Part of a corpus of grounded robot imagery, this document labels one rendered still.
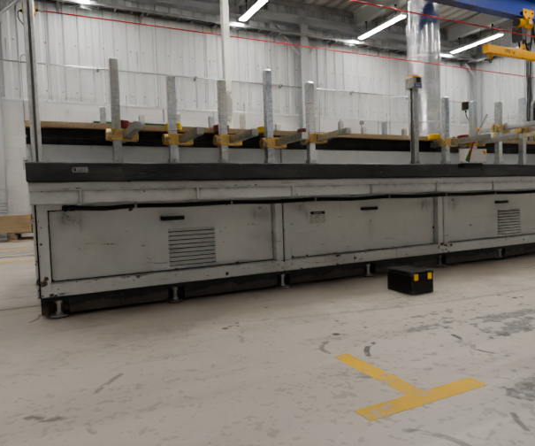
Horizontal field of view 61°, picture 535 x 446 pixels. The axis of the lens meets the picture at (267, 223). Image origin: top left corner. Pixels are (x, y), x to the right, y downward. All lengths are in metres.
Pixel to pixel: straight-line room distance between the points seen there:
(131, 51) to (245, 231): 7.65
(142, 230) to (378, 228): 1.51
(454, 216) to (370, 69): 9.13
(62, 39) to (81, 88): 0.91
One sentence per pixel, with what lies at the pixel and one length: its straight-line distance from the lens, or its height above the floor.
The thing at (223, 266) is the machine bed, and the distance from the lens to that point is 2.48.
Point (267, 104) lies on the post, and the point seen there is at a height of 1.00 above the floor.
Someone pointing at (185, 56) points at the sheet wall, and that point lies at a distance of 10.11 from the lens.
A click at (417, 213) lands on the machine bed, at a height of 0.38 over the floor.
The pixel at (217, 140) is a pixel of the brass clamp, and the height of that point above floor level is 0.81.
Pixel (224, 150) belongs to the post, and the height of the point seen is 0.76.
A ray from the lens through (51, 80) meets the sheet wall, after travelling 9.52.
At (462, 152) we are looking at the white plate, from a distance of 3.21.
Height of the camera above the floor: 0.52
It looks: 3 degrees down
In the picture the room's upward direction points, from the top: 2 degrees counter-clockwise
